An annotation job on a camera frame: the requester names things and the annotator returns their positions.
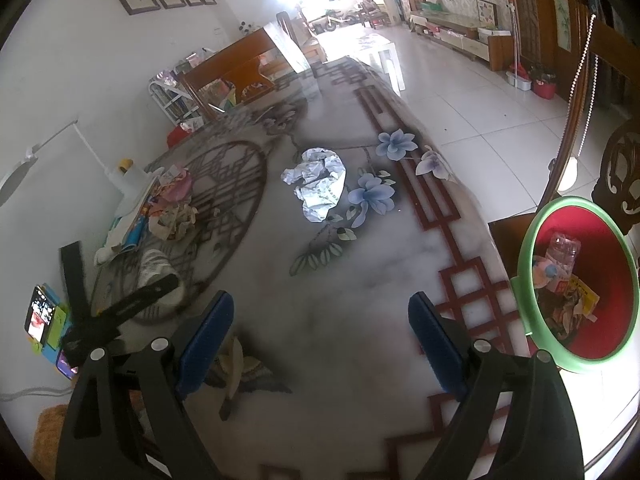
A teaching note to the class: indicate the yellow snack wrapper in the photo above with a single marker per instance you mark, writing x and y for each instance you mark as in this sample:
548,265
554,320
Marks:
584,294

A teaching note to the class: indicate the white coffee table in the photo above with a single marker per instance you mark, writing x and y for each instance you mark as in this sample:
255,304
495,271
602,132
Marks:
380,55

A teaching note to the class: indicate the small framed picture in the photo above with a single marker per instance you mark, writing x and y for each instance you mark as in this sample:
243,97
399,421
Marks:
486,12

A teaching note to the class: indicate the white striped cloth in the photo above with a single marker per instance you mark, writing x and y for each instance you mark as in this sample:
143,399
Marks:
155,270

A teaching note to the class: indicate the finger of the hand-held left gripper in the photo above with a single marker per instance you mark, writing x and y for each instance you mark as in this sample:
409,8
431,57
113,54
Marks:
145,294

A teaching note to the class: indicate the carved wooden chair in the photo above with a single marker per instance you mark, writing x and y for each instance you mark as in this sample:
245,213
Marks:
620,160

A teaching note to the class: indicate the colourful picture book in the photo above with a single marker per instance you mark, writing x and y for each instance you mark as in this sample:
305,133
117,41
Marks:
132,230

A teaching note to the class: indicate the low television cabinet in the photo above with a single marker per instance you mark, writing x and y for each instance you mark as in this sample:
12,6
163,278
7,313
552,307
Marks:
452,30

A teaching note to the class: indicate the orange woven stool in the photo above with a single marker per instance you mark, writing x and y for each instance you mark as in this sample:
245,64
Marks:
50,435

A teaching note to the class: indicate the red bucket with green rim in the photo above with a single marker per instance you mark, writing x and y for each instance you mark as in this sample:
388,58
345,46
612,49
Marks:
610,270

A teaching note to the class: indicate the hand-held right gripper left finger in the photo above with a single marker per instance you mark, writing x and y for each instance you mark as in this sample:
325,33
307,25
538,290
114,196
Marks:
205,345

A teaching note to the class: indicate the bamboo wall scroll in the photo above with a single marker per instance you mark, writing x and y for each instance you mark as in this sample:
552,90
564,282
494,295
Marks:
562,22

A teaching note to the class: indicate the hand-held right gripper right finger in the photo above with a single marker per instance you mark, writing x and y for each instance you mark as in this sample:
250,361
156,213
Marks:
435,345

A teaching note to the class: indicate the brown paper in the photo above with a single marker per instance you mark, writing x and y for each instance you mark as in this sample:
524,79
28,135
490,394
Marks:
562,317

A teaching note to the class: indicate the wooden sofa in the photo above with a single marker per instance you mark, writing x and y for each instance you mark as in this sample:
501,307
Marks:
235,72

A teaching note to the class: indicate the white paper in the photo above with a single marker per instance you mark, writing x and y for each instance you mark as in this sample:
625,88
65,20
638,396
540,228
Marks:
317,185

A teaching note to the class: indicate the floral printed dining table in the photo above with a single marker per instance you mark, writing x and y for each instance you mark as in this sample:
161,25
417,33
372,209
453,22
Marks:
350,270

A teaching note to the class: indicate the small wooden chair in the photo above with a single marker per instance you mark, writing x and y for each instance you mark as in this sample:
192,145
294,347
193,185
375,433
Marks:
372,10

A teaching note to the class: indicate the red basin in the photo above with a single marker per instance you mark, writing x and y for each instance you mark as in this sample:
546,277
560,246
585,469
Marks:
544,87

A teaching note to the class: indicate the small bicycle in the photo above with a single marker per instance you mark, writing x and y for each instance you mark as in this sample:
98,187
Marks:
340,17

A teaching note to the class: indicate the white bottle with yellow cap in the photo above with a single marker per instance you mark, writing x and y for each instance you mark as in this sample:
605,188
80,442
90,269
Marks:
127,172

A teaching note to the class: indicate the white desk lamp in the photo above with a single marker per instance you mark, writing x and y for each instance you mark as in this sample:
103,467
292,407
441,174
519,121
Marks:
17,175

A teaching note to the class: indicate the clear plastic bottle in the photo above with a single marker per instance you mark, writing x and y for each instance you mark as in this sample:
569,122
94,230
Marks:
562,250

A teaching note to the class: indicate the crumpled tan wrapper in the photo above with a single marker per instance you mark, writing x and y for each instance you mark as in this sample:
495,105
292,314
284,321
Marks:
175,220

